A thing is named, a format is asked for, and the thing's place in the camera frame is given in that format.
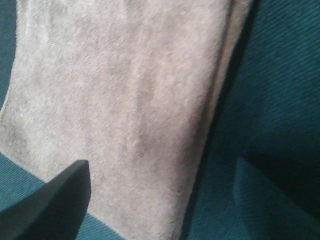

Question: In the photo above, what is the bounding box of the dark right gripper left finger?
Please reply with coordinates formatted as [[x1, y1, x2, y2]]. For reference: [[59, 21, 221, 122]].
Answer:
[[0, 160, 90, 240]]

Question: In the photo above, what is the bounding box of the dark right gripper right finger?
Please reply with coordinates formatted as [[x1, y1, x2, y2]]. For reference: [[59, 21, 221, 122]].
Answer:
[[233, 156, 320, 240]]

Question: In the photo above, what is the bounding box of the brown towel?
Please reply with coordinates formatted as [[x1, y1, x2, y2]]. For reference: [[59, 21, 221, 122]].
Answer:
[[0, 0, 252, 240]]

